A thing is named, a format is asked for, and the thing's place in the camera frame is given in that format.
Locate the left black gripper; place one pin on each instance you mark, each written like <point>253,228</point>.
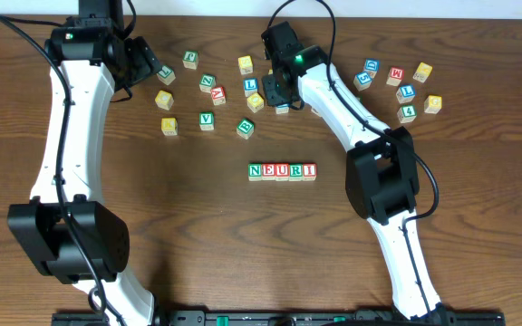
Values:
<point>142,61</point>

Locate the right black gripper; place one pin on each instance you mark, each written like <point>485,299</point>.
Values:
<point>273,91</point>

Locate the blue P block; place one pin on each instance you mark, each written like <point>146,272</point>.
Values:
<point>282,109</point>

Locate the red U block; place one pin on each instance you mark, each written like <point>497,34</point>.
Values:
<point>282,171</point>

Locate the red E block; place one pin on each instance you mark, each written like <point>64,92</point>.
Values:
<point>268,171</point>

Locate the green R block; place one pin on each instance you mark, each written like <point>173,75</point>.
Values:
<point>296,172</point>

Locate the green N block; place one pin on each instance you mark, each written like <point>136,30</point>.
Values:
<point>255,172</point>

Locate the red I block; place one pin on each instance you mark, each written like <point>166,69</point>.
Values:
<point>309,172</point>

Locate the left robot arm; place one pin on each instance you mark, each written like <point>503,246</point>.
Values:
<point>65,229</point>

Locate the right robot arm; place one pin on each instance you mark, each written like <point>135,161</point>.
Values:
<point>381,179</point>

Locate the yellow O block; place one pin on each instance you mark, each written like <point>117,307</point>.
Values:
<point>255,102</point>

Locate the blue l block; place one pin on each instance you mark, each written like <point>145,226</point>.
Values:
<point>250,86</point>
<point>405,93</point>

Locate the green L block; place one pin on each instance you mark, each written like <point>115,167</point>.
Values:
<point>166,75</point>

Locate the blue T block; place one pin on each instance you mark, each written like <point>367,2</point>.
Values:
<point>314,111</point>

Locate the yellow S block top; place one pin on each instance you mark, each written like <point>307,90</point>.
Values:
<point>245,64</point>

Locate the yellow C block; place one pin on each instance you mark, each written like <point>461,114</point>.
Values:
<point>164,100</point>

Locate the green B block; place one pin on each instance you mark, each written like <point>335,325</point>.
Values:
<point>245,128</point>

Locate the green J block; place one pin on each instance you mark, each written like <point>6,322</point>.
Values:
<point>190,60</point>

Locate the red A block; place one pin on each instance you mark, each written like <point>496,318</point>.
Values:
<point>218,95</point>

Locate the green Z block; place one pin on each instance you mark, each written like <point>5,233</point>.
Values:
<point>207,83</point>

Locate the yellow K block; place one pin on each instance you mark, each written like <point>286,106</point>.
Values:
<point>169,126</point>

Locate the green V block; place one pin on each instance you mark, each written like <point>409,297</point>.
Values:
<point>206,121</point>

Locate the blue 5 block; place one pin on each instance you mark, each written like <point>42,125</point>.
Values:
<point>362,81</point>

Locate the blue D block right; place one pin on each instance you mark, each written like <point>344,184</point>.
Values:
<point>371,66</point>

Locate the red M block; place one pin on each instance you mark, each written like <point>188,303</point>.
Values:
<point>395,76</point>

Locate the blue L block right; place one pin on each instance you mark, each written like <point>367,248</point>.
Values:
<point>405,93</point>

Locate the green 4 block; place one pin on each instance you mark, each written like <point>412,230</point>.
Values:
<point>406,114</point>

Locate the yellow block top right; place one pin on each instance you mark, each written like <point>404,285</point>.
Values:
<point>423,72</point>

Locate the yellow G block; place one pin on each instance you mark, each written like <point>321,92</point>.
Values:
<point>433,104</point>

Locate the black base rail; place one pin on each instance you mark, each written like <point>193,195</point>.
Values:
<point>361,317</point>

